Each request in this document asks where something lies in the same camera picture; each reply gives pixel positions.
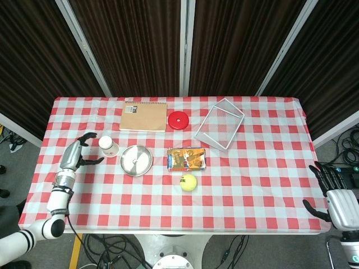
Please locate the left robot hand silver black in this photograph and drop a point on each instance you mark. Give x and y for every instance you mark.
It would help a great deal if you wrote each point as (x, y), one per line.
(71, 157)

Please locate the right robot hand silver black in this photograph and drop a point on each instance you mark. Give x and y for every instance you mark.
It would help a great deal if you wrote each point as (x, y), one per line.
(345, 210)

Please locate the white paper cup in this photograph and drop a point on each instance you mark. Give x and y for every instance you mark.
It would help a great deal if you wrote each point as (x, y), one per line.
(108, 147)

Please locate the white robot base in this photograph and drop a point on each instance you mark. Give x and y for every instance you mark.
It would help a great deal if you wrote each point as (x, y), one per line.
(172, 249)

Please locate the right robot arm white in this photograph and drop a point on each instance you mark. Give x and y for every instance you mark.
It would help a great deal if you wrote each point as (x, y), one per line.
(350, 249)

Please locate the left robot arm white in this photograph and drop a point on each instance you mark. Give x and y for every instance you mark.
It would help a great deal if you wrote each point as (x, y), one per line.
(59, 201)

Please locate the black power strip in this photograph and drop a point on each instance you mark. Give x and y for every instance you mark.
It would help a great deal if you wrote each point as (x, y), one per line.
(350, 179)

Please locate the round metal plate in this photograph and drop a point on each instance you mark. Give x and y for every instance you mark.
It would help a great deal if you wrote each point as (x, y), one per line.
(140, 165)

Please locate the black shoe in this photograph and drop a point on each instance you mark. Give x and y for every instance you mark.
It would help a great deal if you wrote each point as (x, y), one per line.
(4, 193)

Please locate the brown spiral notebook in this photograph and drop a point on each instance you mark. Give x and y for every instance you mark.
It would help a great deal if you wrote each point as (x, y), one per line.
(144, 119)

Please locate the dark brown partition panel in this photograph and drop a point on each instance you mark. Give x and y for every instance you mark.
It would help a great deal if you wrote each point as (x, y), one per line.
(238, 47)
(131, 47)
(328, 70)
(33, 64)

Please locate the red round lid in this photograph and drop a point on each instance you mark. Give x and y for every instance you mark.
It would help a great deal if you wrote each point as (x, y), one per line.
(178, 120)

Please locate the orange snack packet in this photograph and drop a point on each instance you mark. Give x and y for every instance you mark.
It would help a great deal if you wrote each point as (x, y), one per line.
(186, 159)

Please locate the red white checked tablecloth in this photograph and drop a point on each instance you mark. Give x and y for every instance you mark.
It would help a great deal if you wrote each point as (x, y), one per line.
(179, 207)

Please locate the yellow tennis ball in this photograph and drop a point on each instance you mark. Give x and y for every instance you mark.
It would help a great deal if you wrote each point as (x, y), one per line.
(188, 182)

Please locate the white partition post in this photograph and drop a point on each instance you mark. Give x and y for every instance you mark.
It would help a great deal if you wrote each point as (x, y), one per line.
(186, 47)
(286, 47)
(336, 130)
(84, 47)
(19, 130)

